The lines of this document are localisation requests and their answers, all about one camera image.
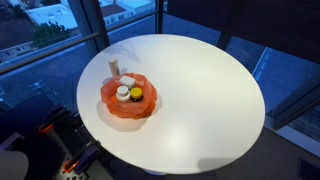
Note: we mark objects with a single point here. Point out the white round-cap bottle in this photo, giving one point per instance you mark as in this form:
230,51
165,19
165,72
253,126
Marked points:
122,91

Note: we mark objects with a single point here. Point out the white square-cap bottle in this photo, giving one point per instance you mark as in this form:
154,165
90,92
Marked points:
126,81

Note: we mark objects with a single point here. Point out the yellow-cap dark jar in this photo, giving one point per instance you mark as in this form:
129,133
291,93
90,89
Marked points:
136,92

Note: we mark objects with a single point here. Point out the short dark window strut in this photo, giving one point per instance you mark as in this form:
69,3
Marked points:
223,40

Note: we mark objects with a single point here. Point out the white table base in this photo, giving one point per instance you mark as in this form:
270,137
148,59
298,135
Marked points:
155,172

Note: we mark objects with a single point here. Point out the purple and orange clamp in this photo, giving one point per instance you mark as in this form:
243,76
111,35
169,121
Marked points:
83,158

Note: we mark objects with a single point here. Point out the perforated metal mounting board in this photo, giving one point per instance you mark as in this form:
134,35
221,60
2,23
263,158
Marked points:
96,171

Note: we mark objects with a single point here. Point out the metal window handrail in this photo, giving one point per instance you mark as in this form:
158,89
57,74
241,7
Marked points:
50,52

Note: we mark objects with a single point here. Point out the dark window blind panel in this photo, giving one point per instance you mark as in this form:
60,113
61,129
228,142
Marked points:
253,20

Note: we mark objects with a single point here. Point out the dark slanted window beam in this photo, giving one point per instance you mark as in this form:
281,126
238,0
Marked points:
300,106

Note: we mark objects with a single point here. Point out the purple clamp piece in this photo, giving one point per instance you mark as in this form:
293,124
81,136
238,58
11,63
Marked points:
10,141

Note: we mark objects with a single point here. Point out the grey rounded object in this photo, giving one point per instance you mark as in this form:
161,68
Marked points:
12,166

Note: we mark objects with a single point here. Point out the thin dark window post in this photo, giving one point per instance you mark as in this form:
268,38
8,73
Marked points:
160,16

